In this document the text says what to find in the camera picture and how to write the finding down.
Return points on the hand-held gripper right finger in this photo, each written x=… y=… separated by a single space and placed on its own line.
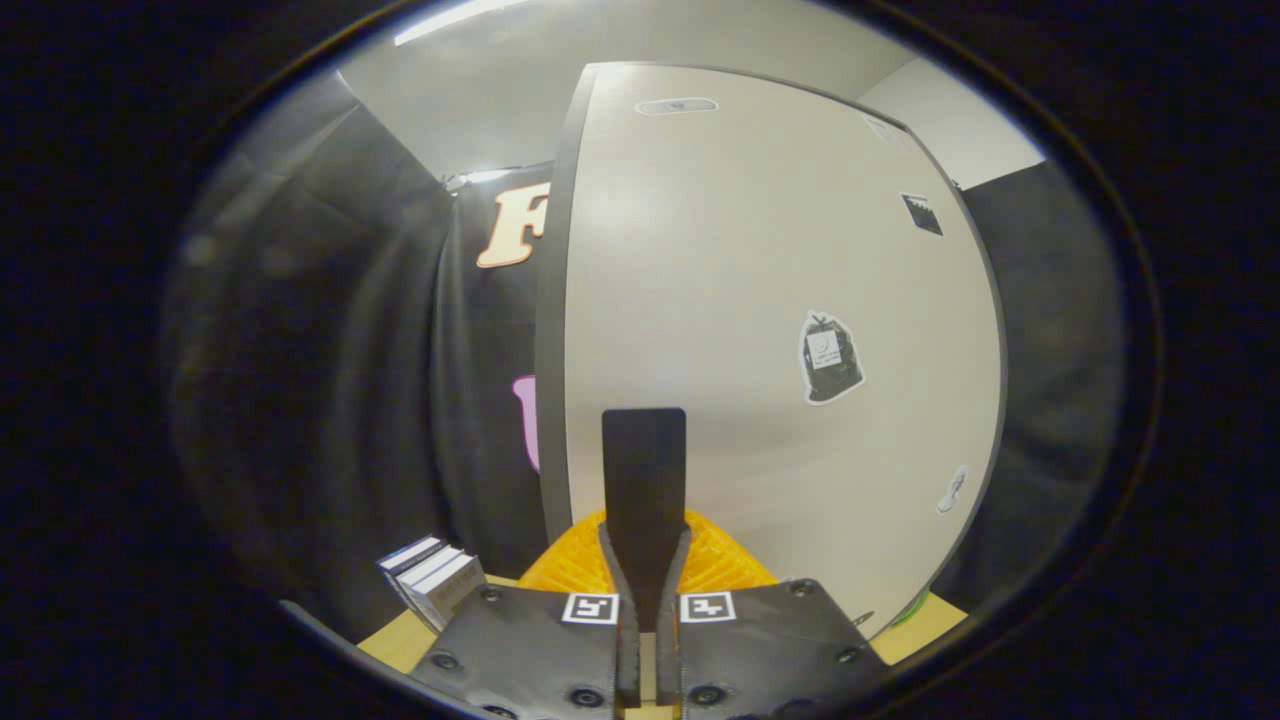
x=666 y=470

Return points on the dark grey shoe cabinet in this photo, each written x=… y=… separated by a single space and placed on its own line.
x=550 y=400

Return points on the white shoe cabinet door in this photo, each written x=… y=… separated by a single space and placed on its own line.
x=750 y=250

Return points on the small green object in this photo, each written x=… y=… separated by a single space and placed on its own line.
x=912 y=610

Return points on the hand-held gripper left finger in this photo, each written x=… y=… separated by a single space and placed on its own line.
x=622 y=470

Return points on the black backdrop cloth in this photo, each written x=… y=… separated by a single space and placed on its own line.
x=330 y=350
x=1050 y=350

